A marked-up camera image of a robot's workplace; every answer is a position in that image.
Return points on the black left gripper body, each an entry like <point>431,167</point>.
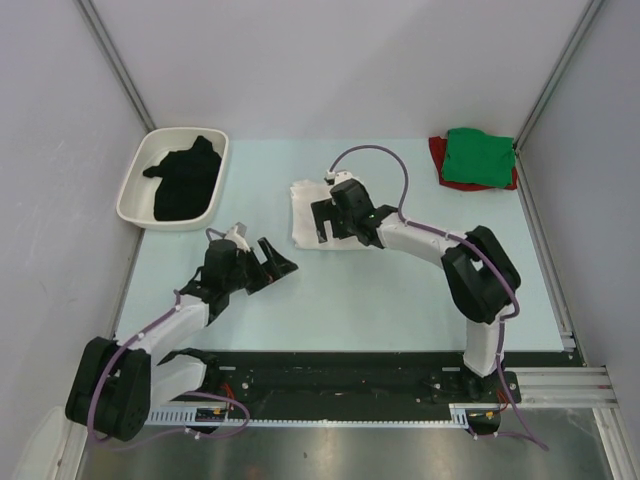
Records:
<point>247,273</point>

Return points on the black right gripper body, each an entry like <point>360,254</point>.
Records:
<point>348,220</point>

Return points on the white t-shirt with robot print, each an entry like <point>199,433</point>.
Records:
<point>303,193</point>

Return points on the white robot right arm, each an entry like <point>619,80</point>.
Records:
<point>482,279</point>

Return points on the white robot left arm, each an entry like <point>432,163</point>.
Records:
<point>119,382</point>

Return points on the black t-shirt in bin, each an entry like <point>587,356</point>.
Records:
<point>188,178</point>

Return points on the red folded t-shirt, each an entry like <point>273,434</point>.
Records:
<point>437,146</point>

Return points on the green folded t-shirt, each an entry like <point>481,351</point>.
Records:
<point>475,157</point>

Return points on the white plastic bin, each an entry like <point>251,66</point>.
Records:
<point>136,200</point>

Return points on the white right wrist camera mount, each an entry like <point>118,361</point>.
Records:
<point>333,178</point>

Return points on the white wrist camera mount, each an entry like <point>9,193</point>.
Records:
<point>236,234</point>
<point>333,178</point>

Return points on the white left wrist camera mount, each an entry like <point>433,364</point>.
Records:
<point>236,234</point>

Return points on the right aluminium corner post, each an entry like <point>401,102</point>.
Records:
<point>576,38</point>

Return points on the aluminium corner post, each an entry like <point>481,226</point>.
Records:
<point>105,43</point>
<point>576,38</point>

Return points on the left aluminium corner post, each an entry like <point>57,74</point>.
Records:
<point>105,43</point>

